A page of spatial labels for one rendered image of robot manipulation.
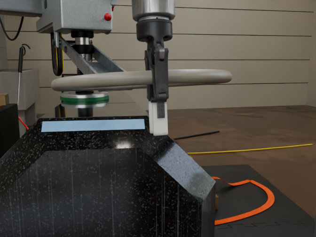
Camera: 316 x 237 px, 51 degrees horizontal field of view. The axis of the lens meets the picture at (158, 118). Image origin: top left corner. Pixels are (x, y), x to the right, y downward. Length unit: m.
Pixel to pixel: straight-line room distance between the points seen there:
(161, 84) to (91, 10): 0.87
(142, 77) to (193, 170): 0.51
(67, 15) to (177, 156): 0.73
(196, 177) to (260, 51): 6.34
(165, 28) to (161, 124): 0.19
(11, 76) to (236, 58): 4.52
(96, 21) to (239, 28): 5.82
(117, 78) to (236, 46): 6.45
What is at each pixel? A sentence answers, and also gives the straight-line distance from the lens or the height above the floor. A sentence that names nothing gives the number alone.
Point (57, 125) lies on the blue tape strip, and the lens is 1.05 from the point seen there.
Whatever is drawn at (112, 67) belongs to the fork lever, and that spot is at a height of 0.97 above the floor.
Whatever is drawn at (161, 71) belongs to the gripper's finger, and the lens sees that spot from 0.64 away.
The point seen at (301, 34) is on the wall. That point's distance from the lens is 7.87.
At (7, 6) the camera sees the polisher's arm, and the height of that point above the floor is 1.28.
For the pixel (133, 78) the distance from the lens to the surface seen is 0.68.
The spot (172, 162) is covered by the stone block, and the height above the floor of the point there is 0.68.
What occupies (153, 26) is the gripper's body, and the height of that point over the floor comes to 1.07.
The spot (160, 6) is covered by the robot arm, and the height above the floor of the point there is 1.11.
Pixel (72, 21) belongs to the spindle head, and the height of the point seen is 1.16.
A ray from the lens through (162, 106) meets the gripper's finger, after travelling 0.66.
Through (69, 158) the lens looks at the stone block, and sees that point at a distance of 1.01.
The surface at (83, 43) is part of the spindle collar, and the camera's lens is 1.51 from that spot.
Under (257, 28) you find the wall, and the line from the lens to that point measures 7.33.
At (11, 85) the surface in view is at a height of 0.70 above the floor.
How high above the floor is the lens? 1.01
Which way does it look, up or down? 10 degrees down
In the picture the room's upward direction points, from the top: straight up
